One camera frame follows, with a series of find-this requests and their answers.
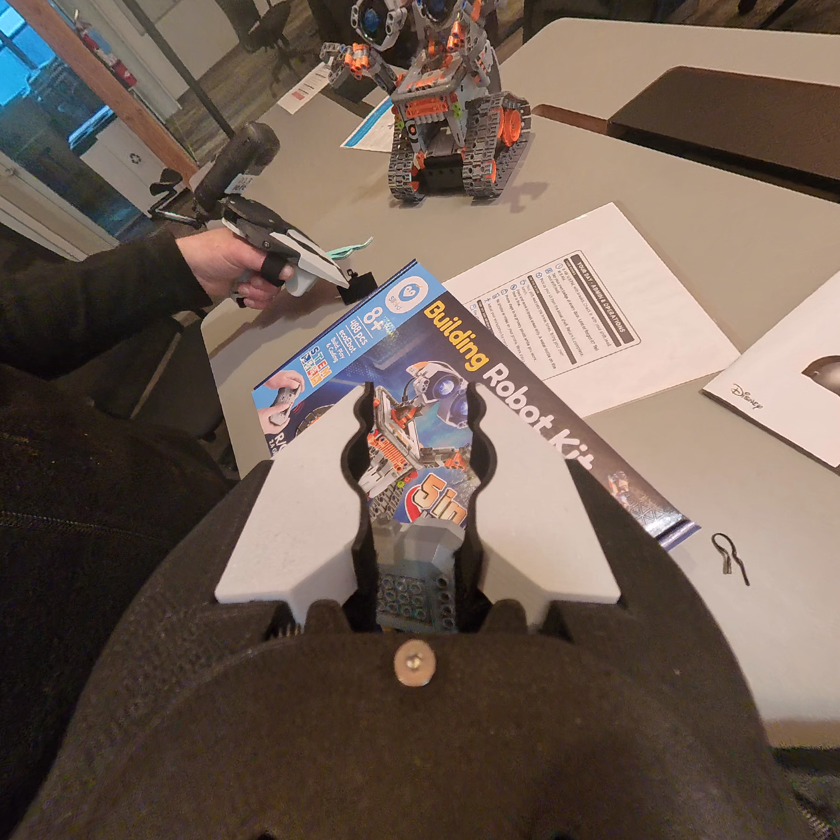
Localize white barcode sheet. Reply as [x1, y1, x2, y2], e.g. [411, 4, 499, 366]
[277, 66, 329, 116]

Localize white instruction booklet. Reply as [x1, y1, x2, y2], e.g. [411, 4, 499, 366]
[702, 269, 840, 470]

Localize black battery cover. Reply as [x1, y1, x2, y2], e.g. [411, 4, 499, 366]
[338, 269, 377, 307]

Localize person's left hand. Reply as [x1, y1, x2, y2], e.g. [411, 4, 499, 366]
[176, 226, 293, 309]

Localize person's left forearm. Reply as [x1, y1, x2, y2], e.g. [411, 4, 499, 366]
[0, 230, 214, 379]

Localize printed notice sheet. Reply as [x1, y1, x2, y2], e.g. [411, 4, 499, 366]
[443, 202, 742, 418]

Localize black orange tracked toy robot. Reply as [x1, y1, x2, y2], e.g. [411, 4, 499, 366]
[319, 0, 534, 206]

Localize white recycling bin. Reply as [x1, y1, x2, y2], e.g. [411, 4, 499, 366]
[82, 121, 165, 212]

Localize dark table flap panel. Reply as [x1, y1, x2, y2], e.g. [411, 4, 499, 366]
[607, 66, 840, 199]

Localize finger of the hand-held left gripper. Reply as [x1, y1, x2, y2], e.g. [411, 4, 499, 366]
[287, 251, 352, 290]
[277, 228, 343, 269]

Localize blue header printed sheet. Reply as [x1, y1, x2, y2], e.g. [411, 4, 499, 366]
[340, 95, 399, 154]

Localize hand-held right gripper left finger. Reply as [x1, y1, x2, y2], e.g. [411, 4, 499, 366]
[214, 384, 378, 622]

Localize black wire clip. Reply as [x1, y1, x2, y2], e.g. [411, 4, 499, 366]
[710, 532, 752, 587]

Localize blue robot kit box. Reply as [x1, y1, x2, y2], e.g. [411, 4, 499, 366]
[252, 259, 700, 634]

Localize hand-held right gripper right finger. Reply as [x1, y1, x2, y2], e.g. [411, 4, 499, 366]
[468, 381, 623, 622]

